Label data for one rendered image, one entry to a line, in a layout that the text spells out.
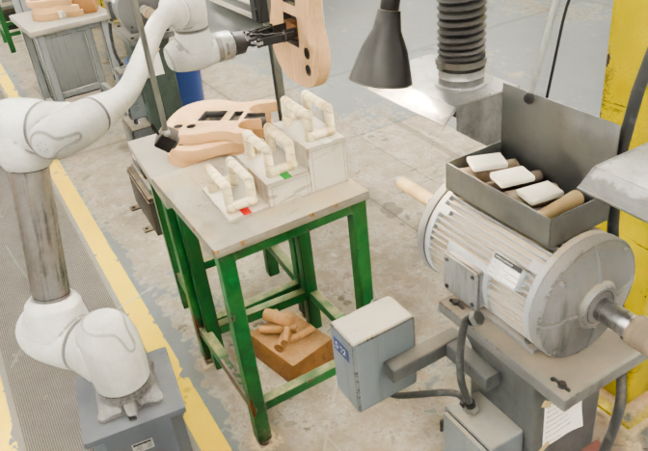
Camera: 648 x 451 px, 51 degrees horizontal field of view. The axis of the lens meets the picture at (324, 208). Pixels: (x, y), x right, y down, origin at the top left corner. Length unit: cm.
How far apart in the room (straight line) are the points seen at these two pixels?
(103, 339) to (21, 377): 157
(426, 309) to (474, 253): 189
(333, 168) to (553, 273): 124
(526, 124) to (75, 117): 103
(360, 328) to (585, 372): 45
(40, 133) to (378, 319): 88
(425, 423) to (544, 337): 151
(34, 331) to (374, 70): 118
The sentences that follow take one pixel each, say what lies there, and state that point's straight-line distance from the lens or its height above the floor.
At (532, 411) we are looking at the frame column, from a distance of 148.
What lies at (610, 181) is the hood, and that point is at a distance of 115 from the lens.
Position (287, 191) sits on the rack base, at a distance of 229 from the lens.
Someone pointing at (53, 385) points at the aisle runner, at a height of 0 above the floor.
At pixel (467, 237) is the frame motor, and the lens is 139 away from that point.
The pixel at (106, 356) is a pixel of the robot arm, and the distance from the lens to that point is 190.
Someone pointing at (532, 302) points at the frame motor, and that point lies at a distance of 127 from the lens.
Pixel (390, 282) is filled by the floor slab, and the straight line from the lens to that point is 341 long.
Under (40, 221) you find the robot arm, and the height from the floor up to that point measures 123.
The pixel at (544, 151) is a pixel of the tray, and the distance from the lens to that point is 140.
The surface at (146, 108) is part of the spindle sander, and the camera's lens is 396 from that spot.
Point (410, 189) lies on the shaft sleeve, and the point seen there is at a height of 126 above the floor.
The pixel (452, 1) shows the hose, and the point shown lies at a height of 172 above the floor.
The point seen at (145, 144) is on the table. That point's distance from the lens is 302.
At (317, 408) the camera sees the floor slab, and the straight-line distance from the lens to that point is 285.
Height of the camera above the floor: 209
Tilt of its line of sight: 31 degrees down
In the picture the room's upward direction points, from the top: 7 degrees counter-clockwise
